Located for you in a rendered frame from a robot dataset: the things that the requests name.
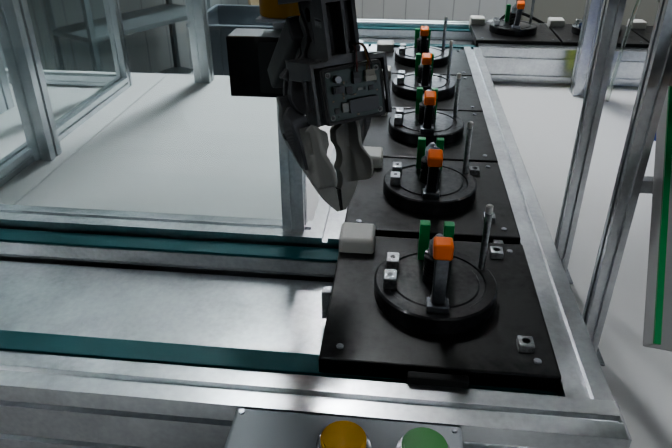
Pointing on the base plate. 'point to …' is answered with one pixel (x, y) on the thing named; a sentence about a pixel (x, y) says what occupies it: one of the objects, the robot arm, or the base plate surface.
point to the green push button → (423, 439)
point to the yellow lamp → (268, 3)
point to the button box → (288, 428)
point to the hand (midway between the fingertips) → (336, 196)
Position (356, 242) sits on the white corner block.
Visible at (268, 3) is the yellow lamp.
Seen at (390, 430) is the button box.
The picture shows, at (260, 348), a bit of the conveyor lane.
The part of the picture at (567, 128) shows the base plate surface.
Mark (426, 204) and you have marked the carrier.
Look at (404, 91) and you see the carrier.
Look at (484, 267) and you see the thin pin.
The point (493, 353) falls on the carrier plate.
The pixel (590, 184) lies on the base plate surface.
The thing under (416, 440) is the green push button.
